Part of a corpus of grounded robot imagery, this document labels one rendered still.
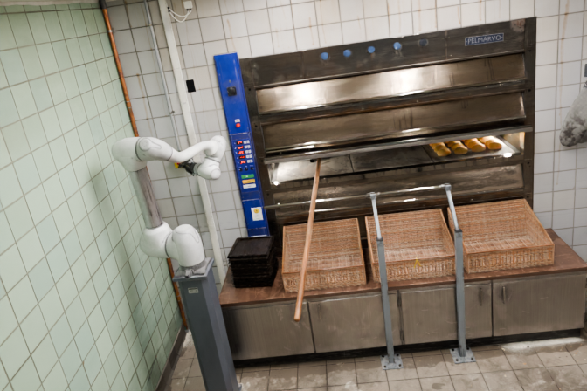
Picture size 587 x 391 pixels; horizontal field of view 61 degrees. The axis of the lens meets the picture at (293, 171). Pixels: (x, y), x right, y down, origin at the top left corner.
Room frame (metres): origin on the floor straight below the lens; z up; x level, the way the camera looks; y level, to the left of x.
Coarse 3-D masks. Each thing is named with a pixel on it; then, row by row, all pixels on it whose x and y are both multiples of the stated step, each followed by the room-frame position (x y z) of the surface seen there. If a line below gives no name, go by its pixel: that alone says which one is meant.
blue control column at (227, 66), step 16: (224, 64) 3.37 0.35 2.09; (224, 80) 3.37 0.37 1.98; (224, 96) 3.37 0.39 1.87; (240, 96) 3.36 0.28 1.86; (224, 112) 3.37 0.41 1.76; (240, 112) 3.36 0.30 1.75; (240, 128) 3.37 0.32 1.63; (256, 160) 3.38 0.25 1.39; (256, 192) 3.36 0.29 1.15; (256, 224) 3.37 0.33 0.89
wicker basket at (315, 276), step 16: (304, 224) 3.33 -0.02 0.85; (320, 224) 3.32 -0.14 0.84; (336, 224) 3.30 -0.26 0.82; (352, 224) 3.29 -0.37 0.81; (288, 240) 3.32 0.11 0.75; (304, 240) 3.30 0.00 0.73; (320, 240) 3.29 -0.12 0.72; (352, 240) 3.26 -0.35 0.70; (288, 256) 3.29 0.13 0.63; (320, 256) 3.26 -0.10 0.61; (336, 256) 3.24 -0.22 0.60; (352, 256) 3.22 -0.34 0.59; (288, 272) 2.88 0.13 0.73; (320, 272) 2.86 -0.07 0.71; (336, 272) 2.85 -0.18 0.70; (352, 272) 2.85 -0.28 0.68; (288, 288) 2.89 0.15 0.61; (304, 288) 2.88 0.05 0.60; (320, 288) 2.86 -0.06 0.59
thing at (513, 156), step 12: (492, 156) 3.28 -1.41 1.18; (504, 156) 3.24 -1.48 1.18; (516, 156) 3.23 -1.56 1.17; (384, 168) 3.36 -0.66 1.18; (396, 168) 3.32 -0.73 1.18; (408, 168) 3.30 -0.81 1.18; (420, 168) 3.29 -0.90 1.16; (432, 168) 3.28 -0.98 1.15; (444, 168) 3.28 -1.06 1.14; (288, 180) 3.43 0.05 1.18; (300, 180) 3.39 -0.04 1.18; (312, 180) 3.36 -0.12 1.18; (324, 180) 3.35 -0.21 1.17; (336, 180) 3.34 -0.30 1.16; (348, 180) 3.34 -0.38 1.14
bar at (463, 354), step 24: (384, 192) 2.95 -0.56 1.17; (408, 192) 2.93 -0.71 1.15; (456, 240) 2.69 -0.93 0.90; (384, 264) 2.72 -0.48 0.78; (456, 264) 2.70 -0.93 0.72; (384, 288) 2.73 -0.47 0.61; (456, 288) 2.72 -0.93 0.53; (384, 312) 2.73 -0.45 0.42; (384, 360) 2.76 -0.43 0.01; (456, 360) 2.66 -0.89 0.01
